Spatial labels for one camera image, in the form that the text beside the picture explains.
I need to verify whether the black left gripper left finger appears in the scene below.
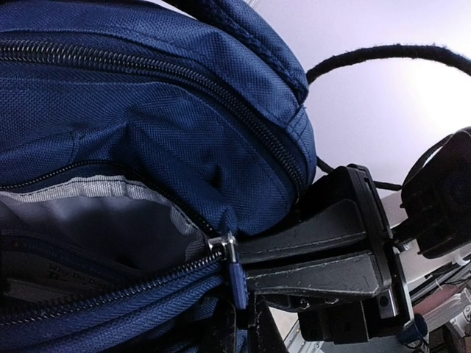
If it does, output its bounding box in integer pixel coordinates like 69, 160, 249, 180
205, 296, 237, 353

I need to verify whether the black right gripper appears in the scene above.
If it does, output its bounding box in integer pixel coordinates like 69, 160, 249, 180
238, 165, 413, 344

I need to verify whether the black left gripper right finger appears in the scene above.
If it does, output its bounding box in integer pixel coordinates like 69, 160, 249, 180
248, 293, 288, 353

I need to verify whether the navy blue student backpack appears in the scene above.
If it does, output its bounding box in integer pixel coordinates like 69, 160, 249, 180
1, 1, 316, 352

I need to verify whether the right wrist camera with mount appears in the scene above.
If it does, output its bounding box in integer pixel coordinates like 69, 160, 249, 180
395, 127, 470, 259

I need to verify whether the front aluminium rail base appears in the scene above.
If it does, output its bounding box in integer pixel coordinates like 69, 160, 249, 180
280, 265, 470, 352

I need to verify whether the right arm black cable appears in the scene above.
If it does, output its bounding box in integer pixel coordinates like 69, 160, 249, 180
303, 43, 471, 192

